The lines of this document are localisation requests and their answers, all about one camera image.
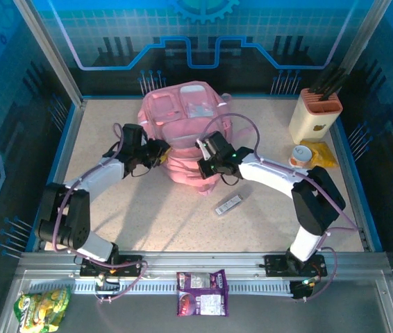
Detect small white printed box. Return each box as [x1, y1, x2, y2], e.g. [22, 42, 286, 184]
[215, 194, 244, 216]

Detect pink student backpack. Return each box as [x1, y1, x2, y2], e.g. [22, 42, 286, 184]
[137, 80, 253, 196]

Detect purple snack bag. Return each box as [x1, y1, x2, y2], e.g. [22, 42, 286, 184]
[176, 269, 230, 317]

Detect green yellow snack bag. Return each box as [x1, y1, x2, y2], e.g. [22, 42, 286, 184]
[13, 286, 72, 333]

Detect cream knife block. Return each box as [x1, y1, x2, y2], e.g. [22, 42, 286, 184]
[288, 87, 343, 145]

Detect thin black cable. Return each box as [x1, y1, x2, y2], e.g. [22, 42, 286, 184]
[128, 165, 153, 178]
[218, 172, 243, 187]

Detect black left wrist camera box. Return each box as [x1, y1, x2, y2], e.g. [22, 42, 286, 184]
[122, 123, 146, 149]

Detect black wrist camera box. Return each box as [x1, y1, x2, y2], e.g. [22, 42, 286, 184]
[122, 123, 146, 149]
[203, 130, 235, 159]

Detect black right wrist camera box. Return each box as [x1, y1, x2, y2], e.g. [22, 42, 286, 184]
[203, 130, 235, 159]

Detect white right camera bracket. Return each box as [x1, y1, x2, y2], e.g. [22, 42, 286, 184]
[195, 138, 211, 160]

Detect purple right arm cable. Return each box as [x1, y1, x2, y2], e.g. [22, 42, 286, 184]
[201, 112, 360, 302]

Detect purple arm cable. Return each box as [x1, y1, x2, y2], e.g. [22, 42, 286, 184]
[52, 123, 149, 305]
[201, 112, 360, 302]

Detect aluminium frame rail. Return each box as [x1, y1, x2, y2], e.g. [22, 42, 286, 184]
[19, 251, 388, 278]

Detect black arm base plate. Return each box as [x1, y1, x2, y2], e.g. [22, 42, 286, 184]
[79, 255, 144, 278]
[264, 254, 328, 278]

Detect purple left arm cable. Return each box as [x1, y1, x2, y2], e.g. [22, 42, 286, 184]
[52, 123, 149, 305]

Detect white slotted cable duct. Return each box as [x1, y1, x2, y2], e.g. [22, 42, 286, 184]
[29, 280, 294, 296]

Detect black handled knife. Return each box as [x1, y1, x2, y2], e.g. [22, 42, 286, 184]
[317, 69, 346, 98]
[321, 74, 351, 102]
[308, 62, 338, 94]

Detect aluminium frame post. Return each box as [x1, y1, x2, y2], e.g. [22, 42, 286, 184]
[341, 0, 392, 81]
[12, 0, 85, 107]

